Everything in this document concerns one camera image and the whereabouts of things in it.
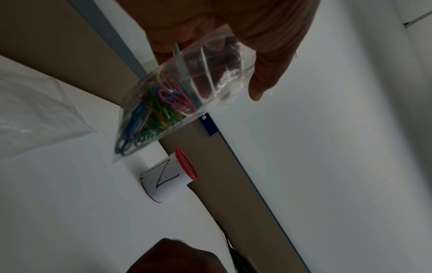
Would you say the white paper cup red rim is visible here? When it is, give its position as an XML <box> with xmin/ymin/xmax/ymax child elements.
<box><xmin>139</xmin><ymin>148</ymin><xmax>199</xmax><ymax>205</ymax></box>

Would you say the blue number sign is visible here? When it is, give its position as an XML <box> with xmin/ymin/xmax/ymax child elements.
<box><xmin>199</xmin><ymin>112</ymin><xmax>220</xmax><ymax>137</ymax></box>

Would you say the clear zip plastic bag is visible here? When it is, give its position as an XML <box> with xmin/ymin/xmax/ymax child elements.
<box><xmin>111</xmin><ymin>23</ymin><xmax>256</xmax><ymax>165</ymax></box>
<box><xmin>0</xmin><ymin>67</ymin><xmax>99</xmax><ymax>161</ymax></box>

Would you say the person's left hand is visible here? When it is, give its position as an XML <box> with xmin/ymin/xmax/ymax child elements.
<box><xmin>114</xmin><ymin>0</ymin><xmax>325</xmax><ymax>102</ymax></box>

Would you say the person's right hand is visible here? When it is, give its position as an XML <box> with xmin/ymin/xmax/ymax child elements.
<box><xmin>126</xmin><ymin>237</ymin><xmax>234</xmax><ymax>273</ymax></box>

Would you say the bundle of colourful paper clips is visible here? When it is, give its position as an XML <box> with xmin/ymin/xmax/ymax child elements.
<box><xmin>114</xmin><ymin>69</ymin><xmax>198</xmax><ymax>157</ymax></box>

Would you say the glass topped desk partition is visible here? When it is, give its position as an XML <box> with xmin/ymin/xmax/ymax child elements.
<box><xmin>0</xmin><ymin>0</ymin><xmax>159</xmax><ymax>107</ymax></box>

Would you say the beige desk partition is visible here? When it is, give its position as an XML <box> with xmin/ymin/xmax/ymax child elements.
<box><xmin>158</xmin><ymin>112</ymin><xmax>311</xmax><ymax>273</ymax></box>

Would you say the black cable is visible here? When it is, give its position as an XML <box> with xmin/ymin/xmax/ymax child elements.
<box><xmin>229</xmin><ymin>239</ymin><xmax>262</xmax><ymax>273</ymax></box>
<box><xmin>215</xmin><ymin>221</ymin><xmax>244</xmax><ymax>273</ymax></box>

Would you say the grey ceiling rail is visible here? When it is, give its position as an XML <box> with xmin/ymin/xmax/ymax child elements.
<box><xmin>403</xmin><ymin>11</ymin><xmax>432</xmax><ymax>29</ymax></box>

